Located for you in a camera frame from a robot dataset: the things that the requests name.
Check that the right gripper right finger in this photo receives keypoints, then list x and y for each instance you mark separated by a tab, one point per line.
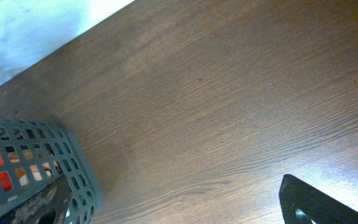
302	203

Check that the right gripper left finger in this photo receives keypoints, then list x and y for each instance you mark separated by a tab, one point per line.
47	204

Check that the grey plastic shopping basket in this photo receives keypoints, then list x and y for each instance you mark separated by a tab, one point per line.
86	194

